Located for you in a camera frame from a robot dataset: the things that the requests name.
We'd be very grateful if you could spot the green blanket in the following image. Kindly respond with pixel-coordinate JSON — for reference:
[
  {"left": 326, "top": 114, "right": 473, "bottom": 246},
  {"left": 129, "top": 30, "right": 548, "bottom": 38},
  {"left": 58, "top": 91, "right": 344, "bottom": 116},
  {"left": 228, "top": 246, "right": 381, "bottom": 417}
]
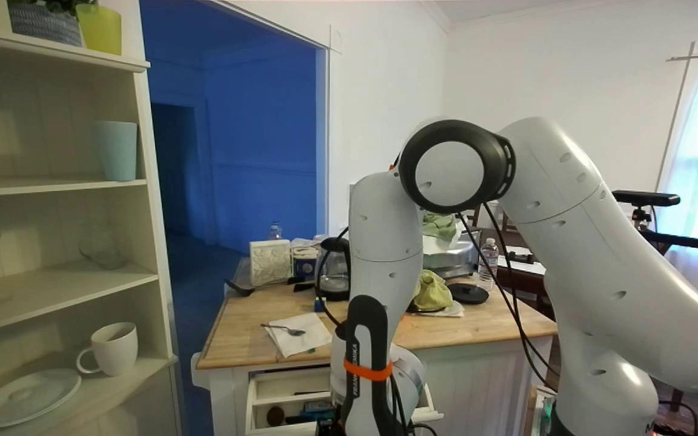
[{"left": 422, "top": 207, "right": 462, "bottom": 250}]

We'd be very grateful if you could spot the dark wooden table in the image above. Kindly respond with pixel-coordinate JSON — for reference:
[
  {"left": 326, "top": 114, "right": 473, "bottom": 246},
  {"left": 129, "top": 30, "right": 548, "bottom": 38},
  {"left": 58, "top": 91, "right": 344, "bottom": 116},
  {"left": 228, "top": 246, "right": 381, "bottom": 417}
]
[{"left": 490, "top": 227, "right": 556, "bottom": 320}]

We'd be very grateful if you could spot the potted green plant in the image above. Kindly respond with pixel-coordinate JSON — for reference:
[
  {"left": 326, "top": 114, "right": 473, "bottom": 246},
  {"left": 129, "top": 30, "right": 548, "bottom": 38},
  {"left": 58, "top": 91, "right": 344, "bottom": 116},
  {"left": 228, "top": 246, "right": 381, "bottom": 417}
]
[{"left": 5, "top": 0, "right": 88, "bottom": 49}]

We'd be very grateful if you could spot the white open drawer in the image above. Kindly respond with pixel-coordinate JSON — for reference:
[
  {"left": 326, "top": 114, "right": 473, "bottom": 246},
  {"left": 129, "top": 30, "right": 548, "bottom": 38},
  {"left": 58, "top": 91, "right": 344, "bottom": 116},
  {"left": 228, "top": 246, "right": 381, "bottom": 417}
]
[{"left": 241, "top": 363, "right": 445, "bottom": 436}]

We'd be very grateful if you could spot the wooden-top kitchen island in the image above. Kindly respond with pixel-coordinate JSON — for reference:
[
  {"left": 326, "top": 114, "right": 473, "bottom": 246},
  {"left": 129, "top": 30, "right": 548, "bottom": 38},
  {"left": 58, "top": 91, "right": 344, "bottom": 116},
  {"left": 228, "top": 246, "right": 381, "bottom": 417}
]
[{"left": 188, "top": 271, "right": 563, "bottom": 436}]

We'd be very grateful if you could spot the black electric kettle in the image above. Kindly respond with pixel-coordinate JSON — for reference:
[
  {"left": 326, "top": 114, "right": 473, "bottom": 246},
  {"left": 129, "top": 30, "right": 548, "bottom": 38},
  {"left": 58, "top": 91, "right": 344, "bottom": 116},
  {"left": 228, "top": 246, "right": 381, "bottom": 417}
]
[{"left": 312, "top": 235, "right": 355, "bottom": 304}]

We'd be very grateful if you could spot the lime green pot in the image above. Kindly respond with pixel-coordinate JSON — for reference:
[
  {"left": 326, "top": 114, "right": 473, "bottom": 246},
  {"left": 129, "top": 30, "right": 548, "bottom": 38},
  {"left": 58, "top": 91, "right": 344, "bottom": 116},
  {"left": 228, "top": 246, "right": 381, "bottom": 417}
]
[{"left": 75, "top": 0, "right": 123, "bottom": 57}]

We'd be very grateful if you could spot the pale blue tumbler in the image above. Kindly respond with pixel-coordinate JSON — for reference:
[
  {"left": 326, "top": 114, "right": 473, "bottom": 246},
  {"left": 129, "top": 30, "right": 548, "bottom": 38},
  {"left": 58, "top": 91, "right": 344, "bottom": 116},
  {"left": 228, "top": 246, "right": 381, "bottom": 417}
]
[{"left": 92, "top": 119, "right": 140, "bottom": 183}]

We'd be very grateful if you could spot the clear glass bowl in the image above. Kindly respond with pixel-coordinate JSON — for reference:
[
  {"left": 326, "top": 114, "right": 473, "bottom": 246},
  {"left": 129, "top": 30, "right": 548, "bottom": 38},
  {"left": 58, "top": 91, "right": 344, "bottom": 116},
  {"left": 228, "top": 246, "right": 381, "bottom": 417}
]
[{"left": 78, "top": 227, "right": 132, "bottom": 273}]

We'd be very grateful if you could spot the white plate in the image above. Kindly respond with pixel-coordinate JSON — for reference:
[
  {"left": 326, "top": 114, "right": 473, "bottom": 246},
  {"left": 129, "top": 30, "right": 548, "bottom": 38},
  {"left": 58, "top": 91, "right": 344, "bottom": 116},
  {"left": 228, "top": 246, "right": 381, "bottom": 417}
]
[{"left": 0, "top": 366, "right": 85, "bottom": 430}]

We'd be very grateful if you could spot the white paper napkin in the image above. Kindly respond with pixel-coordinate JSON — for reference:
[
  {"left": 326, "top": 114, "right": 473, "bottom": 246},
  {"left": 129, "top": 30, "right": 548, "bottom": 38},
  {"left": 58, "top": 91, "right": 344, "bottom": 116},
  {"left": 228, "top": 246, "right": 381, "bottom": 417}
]
[{"left": 262, "top": 310, "right": 336, "bottom": 360}]

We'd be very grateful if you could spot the orange cable strap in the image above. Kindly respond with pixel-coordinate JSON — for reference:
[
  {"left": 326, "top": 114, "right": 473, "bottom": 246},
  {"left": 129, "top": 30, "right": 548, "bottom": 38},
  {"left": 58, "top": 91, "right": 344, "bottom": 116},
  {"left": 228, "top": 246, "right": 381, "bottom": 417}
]
[{"left": 341, "top": 359, "right": 398, "bottom": 385}]

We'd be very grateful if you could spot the metal spoon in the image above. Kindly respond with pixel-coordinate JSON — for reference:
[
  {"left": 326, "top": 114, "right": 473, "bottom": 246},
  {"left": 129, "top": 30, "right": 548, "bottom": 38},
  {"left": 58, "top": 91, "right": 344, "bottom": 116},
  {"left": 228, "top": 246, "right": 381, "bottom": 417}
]
[{"left": 260, "top": 320, "right": 310, "bottom": 338}]

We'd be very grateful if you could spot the white ceramic mug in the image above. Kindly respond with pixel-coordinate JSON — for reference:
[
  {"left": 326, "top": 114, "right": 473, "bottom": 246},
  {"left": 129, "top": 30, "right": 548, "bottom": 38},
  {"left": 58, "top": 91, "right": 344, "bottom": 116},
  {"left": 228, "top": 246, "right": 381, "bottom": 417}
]
[{"left": 73, "top": 320, "right": 140, "bottom": 380}]

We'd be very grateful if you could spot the white open shelf unit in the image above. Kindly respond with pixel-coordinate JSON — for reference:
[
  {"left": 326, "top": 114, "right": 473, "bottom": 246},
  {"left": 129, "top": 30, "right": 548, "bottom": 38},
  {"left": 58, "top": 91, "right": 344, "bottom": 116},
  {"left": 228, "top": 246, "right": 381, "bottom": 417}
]
[{"left": 0, "top": 0, "right": 186, "bottom": 436}]

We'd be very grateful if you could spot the black round disc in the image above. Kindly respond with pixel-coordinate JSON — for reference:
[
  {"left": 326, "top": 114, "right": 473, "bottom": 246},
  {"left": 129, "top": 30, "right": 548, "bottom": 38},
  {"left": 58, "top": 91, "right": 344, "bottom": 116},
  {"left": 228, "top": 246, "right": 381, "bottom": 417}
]
[{"left": 445, "top": 277, "right": 492, "bottom": 308}]

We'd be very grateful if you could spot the glass tank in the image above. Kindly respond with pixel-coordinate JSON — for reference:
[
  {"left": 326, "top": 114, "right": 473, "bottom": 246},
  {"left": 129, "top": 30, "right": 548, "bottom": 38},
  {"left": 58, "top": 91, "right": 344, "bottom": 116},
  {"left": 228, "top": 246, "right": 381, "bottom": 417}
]
[{"left": 418, "top": 237, "right": 483, "bottom": 277}]

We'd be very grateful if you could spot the yellow-green towel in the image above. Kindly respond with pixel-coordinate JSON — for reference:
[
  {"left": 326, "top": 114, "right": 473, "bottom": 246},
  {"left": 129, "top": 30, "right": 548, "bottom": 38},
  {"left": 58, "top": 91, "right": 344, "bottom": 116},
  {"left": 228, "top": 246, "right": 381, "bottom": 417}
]
[{"left": 410, "top": 269, "right": 458, "bottom": 316}]

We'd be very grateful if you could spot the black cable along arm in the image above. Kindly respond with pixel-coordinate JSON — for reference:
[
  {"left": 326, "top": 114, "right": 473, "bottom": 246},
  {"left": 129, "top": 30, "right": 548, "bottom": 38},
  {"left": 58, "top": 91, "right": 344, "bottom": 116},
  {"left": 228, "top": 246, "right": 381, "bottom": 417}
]
[{"left": 453, "top": 200, "right": 563, "bottom": 394}]

